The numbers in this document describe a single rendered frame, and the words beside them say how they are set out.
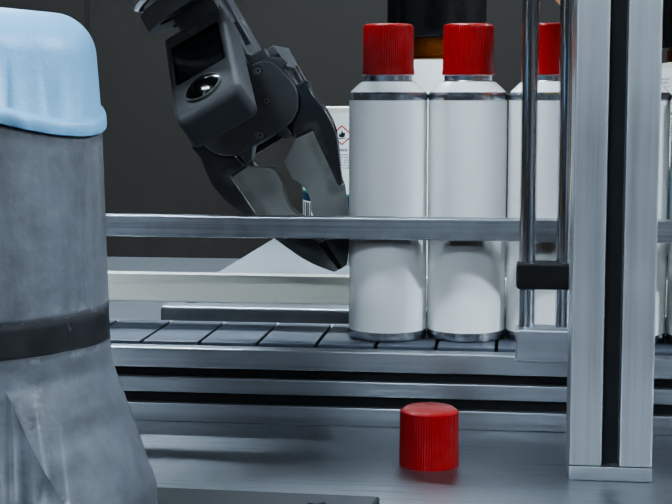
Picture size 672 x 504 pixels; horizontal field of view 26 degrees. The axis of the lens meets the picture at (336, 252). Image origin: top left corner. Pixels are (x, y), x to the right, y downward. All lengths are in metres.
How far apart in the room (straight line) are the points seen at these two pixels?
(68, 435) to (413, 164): 0.41
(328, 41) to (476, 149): 2.59
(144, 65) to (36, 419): 3.09
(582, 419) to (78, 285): 0.32
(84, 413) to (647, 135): 0.35
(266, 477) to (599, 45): 0.30
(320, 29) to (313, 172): 2.57
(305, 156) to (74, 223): 0.38
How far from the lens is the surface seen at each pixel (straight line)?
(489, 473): 0.83
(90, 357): 0.61
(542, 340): 0.88
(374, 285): 0.94
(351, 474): 0.82
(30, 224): 0.58
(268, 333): 0.99
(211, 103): 0.88
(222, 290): 1.02
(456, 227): 0.92
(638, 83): 0.79
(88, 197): 0.60
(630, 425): 0.81
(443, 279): 0.95
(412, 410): 0.83
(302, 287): 1.01
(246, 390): 0.94
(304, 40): 3.53
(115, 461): 0.61
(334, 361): 0.92
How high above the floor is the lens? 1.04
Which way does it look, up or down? 6 degrees down
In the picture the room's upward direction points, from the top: straight up
